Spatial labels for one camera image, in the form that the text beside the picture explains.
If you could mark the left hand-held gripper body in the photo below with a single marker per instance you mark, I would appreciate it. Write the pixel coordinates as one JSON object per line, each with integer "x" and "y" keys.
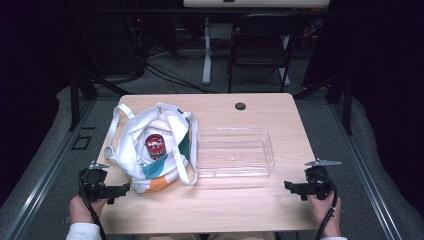
{"x": 93, "y": 180}

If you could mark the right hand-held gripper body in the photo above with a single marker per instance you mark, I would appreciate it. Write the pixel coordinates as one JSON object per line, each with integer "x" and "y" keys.
{"x": 318, "y": 181}

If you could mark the white tote bag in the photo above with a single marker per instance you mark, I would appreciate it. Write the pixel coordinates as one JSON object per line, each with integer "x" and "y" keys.
{"x": 128, "y": 150}

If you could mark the red can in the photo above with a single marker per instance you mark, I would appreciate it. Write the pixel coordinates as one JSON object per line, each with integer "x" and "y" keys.
{"x": 155, "y": 147}

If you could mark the clear plastic tray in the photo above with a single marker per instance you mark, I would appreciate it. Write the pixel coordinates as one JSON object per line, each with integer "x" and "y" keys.
{"x": 233, "y": 156}

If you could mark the person's right hand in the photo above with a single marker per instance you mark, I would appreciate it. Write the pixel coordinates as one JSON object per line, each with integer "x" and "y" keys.
{"x": 321, "y": 208}

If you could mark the person's left hand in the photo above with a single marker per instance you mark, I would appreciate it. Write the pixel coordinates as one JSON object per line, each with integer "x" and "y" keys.
{"x": 81, "y": 210}

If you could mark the black tape rectangle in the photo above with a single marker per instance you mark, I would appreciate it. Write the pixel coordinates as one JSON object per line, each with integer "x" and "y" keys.
{"x": 81, "y": 142}

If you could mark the black metal stand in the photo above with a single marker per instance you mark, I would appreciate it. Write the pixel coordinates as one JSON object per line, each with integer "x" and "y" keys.
{"x": 74, "y": 100}
{"x": 348, "y": 106}

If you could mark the black table grommet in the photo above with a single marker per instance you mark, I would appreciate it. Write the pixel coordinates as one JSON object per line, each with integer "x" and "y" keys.
{"x": 240, "y": 106}

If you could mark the black folding chair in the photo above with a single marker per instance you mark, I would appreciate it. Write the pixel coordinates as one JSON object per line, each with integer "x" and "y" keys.
{"x": 260, "y": 43}

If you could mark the white desk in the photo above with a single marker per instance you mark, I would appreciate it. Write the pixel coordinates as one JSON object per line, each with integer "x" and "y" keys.
{"x": 253, "y": 3}

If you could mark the aluminium floor rail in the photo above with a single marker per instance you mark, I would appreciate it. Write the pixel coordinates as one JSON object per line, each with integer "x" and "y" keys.
{"x": 365, "y": 180}
{"x": 43, "y": 181}

